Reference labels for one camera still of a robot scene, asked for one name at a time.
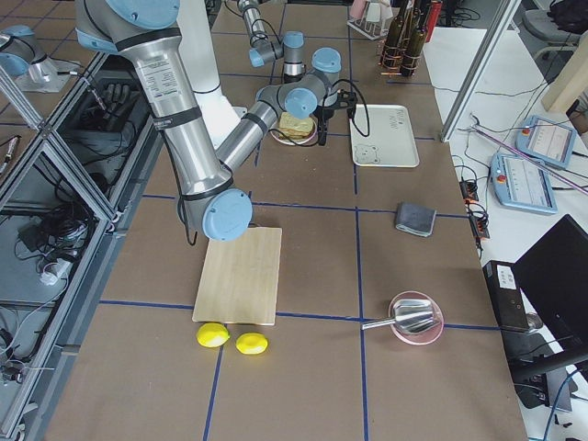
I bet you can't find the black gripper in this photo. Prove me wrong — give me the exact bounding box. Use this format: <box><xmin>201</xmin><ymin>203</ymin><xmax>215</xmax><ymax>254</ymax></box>
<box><xmin>314</xmin><ymin>89</ymin><xmax>357</xmax><ymax>145</ymax></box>
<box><xmin>282</xmin><ymin>73</ymin><xmax>306</xmax><ymax>84</ymax></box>

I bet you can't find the bread slice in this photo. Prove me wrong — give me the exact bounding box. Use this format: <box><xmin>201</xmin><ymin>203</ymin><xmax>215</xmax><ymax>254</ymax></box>
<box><xmin>278</xmin><ymin>112</ymin><xmax>314</xmax><ymax>138</ymax></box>

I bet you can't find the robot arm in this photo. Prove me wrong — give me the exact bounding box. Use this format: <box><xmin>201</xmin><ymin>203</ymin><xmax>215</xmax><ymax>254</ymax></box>
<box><xmin>75</xmin><ymin>1</ymin><xmax>341</xmax><ymax>241</ymax></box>
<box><xmin>237</xmin><ymin>1</ymin><xmax>306</xmax><ymax>83</ymax></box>

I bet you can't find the cream bear tray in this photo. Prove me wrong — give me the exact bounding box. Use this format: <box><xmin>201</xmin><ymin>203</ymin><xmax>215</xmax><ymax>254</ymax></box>
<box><xmin>350</xmin><ymin>105</ymin><xmax>420</xmax><ymax>168</ymax></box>

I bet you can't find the dark green wine bottle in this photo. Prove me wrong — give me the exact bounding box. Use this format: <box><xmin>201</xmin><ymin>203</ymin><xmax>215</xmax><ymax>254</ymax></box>
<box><xmin>380</xmin><ymin>0</ymin><xmax>412</xmax><ymax>69</ymax></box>

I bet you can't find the long metal pointer stick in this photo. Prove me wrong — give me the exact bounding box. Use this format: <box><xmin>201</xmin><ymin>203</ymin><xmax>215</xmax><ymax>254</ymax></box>
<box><xmin>466</xmin><ymin>113</ymin><xmax>587</xmax><ymax>194</ymax></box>

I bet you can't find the grey folded cloth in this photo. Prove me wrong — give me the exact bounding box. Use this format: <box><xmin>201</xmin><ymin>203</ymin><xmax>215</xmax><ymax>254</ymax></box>
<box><xmin>394</xmin><ymin>201</ymin><xmax>437</xmax><ymax>237</ymax></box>

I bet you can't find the near teach pendant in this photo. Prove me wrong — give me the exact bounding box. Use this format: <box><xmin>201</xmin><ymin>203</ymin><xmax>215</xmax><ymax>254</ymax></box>
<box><xmin>491</xmin><ymin>153</ymin><xmax>558</xmax><ymax>215</ymax></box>

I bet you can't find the teach pendant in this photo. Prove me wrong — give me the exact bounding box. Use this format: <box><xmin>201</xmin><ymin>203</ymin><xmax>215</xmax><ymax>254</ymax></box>
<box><xmin>491</xmin><ymin>153</ymin><xmax>558</xmax><ymax>215</ymax></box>
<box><xmin>515</xmin><ymin>115</ymin><xmax>577</xmax><ymax>169</ymax></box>

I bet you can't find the far teach pendant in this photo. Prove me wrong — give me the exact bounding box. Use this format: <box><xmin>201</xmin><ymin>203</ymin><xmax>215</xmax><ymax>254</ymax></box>
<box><xmin>515</xmin><ymin>115</ymin><xmax>577</xmax><ymax>169</ymax></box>

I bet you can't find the wooden cutting board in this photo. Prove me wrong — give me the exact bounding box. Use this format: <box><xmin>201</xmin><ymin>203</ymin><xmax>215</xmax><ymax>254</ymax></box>
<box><xmin>192</xmin><ymin>227</ymin><xmax>282</xmax><ymax>326</ymax></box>

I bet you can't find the metal scoop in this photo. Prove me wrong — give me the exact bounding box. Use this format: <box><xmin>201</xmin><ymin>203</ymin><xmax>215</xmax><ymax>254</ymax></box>
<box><xmin>361</xmin><ymin>299</ymin><xmax>439</xmax><ymax>334</ymax></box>

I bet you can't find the pink bowl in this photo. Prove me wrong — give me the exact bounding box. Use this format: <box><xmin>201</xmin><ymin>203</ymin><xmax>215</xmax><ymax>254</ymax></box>
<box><xmin>388</xmin><ymin>291</ymin><xmax>445</xmax><ymax>345</ymax></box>

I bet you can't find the yellow lemon right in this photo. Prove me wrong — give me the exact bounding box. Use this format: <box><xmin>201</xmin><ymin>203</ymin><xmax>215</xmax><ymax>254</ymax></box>
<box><xmin>235</xmin><ymin>333</ymin><xmax>268</xmax><ymax>355</ymax></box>

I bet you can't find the yellow lemon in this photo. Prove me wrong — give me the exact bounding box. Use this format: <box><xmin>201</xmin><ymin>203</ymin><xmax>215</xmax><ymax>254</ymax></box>
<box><xmin>196</xmin><ymin>322</ymin><xmax>231</xmax><ymax>348</ymax></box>
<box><xmin>235</xmin><ymin>333</ymin><xmax>268</xmax><ymax>355</ymax></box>

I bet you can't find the yellow lemon left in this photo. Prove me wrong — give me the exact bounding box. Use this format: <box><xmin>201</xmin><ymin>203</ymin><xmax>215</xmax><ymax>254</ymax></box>
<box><xmin>196</xmin><ymin>322</ymin><xmax>231</xmax><ymax>348</ymax></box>

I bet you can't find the black laptop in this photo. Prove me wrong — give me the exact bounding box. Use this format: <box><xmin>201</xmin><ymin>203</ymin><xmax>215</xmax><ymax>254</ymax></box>
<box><xmin>481</xmin><ymin>213</ymin><xmax>588</xmax><ymax>387</ymax></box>

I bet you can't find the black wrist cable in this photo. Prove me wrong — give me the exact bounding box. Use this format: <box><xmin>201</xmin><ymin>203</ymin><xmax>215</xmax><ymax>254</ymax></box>
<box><xmin>333</xmin><ymin>78</ymin><xmax>372</xmax><ymax>137</ymax></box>

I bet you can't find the copper wire bottle rack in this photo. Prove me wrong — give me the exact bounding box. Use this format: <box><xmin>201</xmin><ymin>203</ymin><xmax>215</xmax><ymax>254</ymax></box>
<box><xmin>378</xmin><ymin>38</ymin><xmax>421</xmax><ymax>77</ymax></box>

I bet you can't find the white wire cup rack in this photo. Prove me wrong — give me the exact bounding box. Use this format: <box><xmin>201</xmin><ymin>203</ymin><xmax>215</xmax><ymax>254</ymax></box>
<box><xmin>347</xmin><ymin>0</ymin><xmax>393</xmax><ymax>40</ymax></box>

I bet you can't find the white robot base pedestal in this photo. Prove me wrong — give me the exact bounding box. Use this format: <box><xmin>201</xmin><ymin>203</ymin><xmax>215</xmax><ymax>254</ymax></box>
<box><xmin>177</xmin><ymin>0</ymin><xmax>241</xmax><ymax>148</ymax></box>

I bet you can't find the aluminium frame post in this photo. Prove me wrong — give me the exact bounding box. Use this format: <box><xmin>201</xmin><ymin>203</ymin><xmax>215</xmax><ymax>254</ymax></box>
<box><xmin>440</xmin><ymin>0</ymin><xmax>521</xmax><ymax>142</ymax></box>

